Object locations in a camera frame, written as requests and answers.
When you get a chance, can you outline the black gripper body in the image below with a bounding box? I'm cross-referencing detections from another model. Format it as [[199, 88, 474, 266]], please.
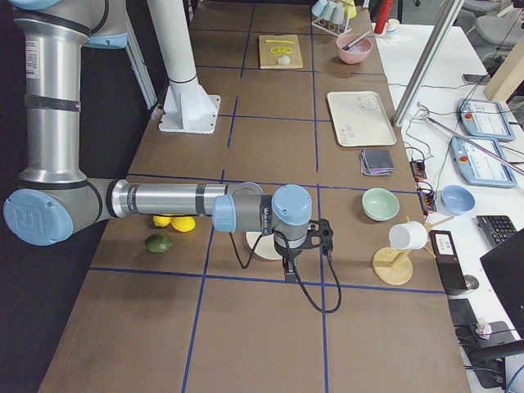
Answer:
[[273, 241, 303, 282]]

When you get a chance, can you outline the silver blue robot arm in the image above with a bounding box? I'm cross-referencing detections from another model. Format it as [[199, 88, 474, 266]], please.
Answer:
[[3, 1, 314, 279]]

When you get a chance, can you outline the white bear tray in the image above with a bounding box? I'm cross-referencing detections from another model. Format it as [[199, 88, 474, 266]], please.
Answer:
[[327, 91, 396, 147]]

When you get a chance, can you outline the cream plate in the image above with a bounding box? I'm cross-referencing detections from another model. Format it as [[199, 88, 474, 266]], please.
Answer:
[[246, 232, 282, 260]]

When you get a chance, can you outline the green bowl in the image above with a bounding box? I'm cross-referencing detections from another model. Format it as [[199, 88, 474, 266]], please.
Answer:
[[362, 187, 400, 222]]

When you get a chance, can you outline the wooden mug stand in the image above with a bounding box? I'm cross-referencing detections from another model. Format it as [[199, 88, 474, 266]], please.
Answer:
[[373, 216, 454, 286]]

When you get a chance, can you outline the yellow lemon right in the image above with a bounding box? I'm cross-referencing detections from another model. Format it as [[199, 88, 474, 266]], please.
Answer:
[[170, 216, 196, 233]]

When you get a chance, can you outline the yellow lemon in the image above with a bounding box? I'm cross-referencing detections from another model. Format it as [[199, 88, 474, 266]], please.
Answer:
[[152, 215, 171, 228], [170, 216, 196, 233]]

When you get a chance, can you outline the white mug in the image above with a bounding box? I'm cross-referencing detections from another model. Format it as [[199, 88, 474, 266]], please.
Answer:
[[388, 221, 428, 250]]

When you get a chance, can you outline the grey folded cloth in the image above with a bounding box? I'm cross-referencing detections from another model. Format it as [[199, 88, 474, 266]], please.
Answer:
[[360, 149, 395, 176]]

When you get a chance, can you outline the green lime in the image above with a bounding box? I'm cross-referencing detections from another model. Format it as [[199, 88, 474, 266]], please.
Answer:
[[145, 233, 173, 254]]

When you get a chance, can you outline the yellow lemon left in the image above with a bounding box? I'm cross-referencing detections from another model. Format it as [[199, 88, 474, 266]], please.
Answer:
[[152, 215, 171, 228]]

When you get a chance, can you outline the black device with label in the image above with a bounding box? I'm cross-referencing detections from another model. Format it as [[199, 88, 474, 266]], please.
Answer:
[[429, 230, 467, 296]]

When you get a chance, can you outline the blue bowl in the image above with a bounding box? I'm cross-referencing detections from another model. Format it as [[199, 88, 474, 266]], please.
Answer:
[[440, 185, 476, 215]]

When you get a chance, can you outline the bamboo cutting board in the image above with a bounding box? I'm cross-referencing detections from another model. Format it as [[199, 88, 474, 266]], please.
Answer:
[[259, 34, 303, 70]]

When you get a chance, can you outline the black keyboard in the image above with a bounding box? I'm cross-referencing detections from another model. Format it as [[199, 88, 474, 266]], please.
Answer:
[[476, 215, 517, 247]]

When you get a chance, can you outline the lower teach pendant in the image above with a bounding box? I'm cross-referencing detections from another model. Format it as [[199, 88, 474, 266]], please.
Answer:
[[450, 136, 517, 188]]

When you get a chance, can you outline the teach pendant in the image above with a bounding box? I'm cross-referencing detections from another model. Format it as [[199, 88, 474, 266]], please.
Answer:
[[450, 136, 517, 188], [457, 98, 516, 142]]

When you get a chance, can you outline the metal black-tipped pestle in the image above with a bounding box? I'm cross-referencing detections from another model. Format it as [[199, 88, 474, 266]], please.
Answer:
[[342, 29, 371, 51]]

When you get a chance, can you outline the black monitor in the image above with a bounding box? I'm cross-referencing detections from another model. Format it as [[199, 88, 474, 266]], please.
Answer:
[[480, 229, 524, 329]]

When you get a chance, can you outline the pink bowl with ice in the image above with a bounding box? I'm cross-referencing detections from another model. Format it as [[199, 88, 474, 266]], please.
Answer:
[[336, 34, 373, 65]]

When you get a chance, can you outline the upper teach pendant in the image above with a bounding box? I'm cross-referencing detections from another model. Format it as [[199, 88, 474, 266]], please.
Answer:
[[457, 98, 516, 142]]

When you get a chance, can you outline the cup rack with cups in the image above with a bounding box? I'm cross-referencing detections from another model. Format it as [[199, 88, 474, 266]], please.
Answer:
[[311, 0, 357, 36]]

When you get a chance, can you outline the red bottle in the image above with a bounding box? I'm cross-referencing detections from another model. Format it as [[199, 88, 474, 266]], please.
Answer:
[[374, 0, 394, 34]]

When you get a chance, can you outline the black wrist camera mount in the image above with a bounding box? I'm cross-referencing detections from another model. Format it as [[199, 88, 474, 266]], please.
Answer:
[[302, 219, 333, 256]]

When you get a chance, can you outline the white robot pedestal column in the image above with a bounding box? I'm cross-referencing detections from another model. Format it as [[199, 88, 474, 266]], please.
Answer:
[[147, 0, 221, 134]]

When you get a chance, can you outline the aluminium frame post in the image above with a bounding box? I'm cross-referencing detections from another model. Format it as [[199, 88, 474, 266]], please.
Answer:
[[392, 0, 464, 127]]

